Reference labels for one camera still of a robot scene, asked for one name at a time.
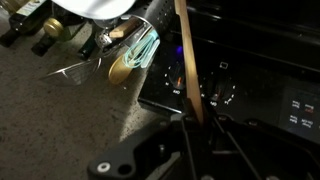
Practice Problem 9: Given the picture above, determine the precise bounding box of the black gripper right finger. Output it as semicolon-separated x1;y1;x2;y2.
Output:
204;107;320;180

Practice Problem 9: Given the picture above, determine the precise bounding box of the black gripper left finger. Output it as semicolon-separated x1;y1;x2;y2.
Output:
87;98;211;180

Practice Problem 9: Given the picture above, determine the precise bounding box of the wooden spoon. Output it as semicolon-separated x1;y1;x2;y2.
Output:
174;0;204;125

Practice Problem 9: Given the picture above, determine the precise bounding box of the perforated metal spoon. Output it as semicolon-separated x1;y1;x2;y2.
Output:
95;28;113;48

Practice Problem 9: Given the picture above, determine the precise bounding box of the perforated metal utensil holder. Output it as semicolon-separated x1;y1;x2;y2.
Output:
121;0;175;36

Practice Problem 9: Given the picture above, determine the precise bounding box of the black electric stove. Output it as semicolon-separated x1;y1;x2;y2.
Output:
137;0;320;144

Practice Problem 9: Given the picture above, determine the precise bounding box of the light wooden spatula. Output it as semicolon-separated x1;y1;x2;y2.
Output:
107;16;141;86

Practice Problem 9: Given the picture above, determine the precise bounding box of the teal silicone whisk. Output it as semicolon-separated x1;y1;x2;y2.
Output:
122;30;160;69

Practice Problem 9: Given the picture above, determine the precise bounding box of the green olive oil bottle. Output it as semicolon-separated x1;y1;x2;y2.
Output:
77;31;97;60

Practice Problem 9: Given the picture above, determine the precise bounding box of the white rice cooker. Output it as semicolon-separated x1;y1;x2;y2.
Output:
52;0;136;20

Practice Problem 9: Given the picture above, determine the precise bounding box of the gold-capped dark bottle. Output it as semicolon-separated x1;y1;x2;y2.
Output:
31;17;64;57

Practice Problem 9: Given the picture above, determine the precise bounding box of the dark olive oil bottle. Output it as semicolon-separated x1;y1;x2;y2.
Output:
0;0;52;47

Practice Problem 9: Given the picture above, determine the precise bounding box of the wire mesh skimmer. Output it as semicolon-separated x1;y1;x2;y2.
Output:
41;58;101;86

